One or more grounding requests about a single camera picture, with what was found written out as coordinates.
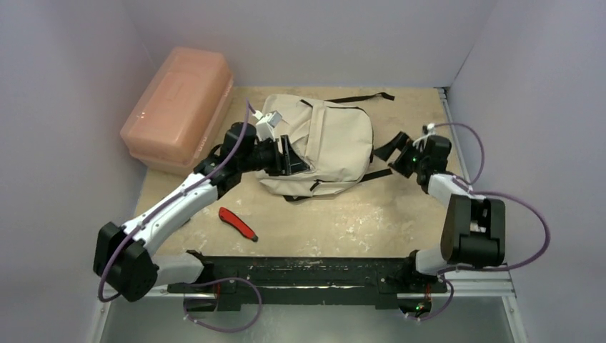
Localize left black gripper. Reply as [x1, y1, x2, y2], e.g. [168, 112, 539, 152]
[239, 134, 309, 177]

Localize beige backpack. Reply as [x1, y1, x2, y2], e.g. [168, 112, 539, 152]
[255, 92, 394, 202]

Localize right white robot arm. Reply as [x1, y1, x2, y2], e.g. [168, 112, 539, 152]
[373, 132, 505, 291]

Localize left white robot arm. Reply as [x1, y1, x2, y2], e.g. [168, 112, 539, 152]
[93, 122, 310, 302]

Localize red utility knife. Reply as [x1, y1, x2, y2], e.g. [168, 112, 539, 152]
[218, 207, 259, 242]

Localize pink plastic storage box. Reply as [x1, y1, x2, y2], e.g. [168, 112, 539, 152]
[120, 46, 234, 175]

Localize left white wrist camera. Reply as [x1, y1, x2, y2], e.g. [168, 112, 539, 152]
[253, 111, 282, 141]

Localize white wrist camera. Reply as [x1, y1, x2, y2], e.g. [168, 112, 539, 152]
[253, 111, 282, 141]
[412, 123, 436, 148]

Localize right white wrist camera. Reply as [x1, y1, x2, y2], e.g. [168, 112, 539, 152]
[412, 123, 436, 148]

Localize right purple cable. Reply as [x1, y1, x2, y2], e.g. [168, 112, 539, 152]
[404, 121, 552, 323]

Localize purple cable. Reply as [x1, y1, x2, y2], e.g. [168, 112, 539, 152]
[404, 121, 552, 323]
[96, 98, 264, 334]

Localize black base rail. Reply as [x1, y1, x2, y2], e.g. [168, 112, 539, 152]
[167, 256, 447, 312]

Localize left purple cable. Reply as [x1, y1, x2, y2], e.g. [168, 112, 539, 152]
[96, 98, 264, 334]

